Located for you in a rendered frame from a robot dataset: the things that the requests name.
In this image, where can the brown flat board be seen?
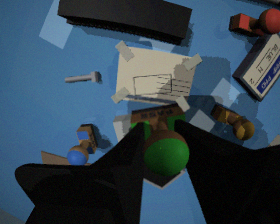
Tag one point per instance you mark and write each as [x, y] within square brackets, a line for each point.
[50, 159]

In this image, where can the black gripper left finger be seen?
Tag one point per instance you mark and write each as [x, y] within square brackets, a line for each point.
[114, 182]

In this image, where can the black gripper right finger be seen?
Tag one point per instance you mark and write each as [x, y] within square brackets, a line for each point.
[226, 176]

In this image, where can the beige taped card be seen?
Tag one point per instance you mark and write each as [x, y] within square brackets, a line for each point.
[154, 77]

